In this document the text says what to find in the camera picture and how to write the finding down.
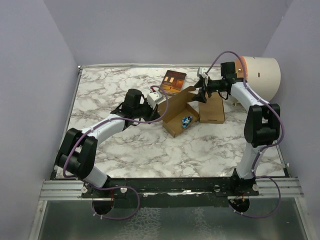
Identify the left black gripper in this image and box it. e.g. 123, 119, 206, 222
133, 97, 161, 125

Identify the small blue toy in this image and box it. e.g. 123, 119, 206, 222
182, 116, 193, 129

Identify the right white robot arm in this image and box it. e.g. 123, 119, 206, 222
192, 62, 281, 196

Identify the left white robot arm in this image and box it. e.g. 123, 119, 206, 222
55, 86, 168, 198

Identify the folded brown cardboard box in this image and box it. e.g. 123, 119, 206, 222
198, 93, 225, 124

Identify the dark paperback book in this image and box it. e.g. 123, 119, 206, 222
160, 70, 187, 96

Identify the round pastel drawer cabinet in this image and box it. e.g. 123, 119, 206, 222
234, 56, 281, 101

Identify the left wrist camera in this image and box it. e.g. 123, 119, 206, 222
146, 91, 164, 109

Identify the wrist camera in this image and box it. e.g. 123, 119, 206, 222
197, 67, 209, 80
146, 91, 164, 109

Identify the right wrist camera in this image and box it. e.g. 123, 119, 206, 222
197, 67, 209, 80

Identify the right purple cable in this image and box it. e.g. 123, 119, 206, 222
205, 51, 286, 218

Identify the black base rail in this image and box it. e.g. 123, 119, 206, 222
49, 172, 266, 208

